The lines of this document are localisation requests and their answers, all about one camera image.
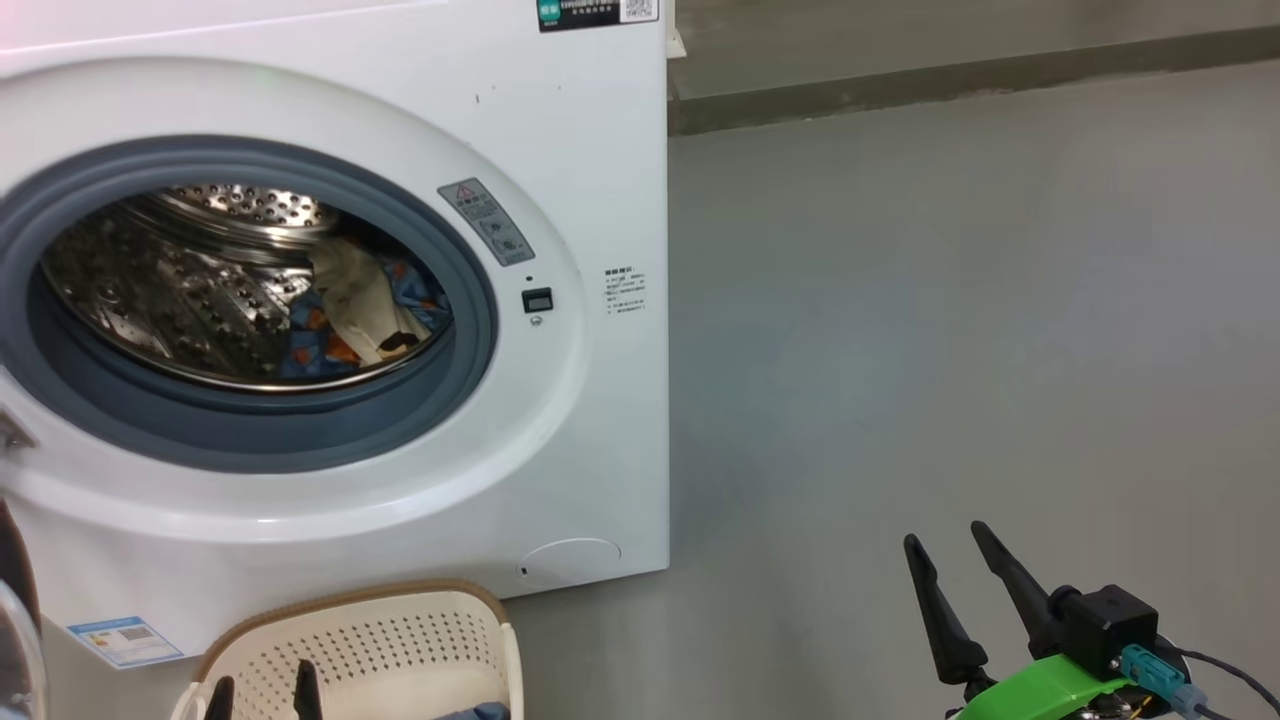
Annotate cream perforated laundry basket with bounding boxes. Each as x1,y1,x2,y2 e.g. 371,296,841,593
170,578,525,720

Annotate grey warning sticker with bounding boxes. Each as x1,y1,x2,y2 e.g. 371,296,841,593
437,177,536,267

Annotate stainless steel drum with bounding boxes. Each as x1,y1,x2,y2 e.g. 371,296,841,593
40,183,456,393

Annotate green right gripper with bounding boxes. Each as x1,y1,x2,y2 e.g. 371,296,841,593
903,520,1151,720

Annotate white front-load washing machine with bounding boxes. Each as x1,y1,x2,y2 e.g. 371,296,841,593
0,0,671,720

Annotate small printed text label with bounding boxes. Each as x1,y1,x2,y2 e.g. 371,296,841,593
603,266,647,316

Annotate grey baseboard strip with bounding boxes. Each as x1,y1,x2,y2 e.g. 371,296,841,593
668,25,1280,137

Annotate blue energy label sticker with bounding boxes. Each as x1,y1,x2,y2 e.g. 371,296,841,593
67,615,186,669

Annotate black and teal brand sticker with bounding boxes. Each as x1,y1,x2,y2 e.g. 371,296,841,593
537,0,661,33

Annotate round white drain filter cover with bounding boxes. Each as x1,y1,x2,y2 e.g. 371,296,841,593
518,537,623,589

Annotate cream and blue garment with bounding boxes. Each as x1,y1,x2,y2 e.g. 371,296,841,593
280,238,453,379

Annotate grey rubber door gasket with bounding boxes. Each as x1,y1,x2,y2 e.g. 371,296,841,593
0,135,499,474

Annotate right cable with teal connector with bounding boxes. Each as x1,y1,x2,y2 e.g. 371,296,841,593
1120,643,1280,720

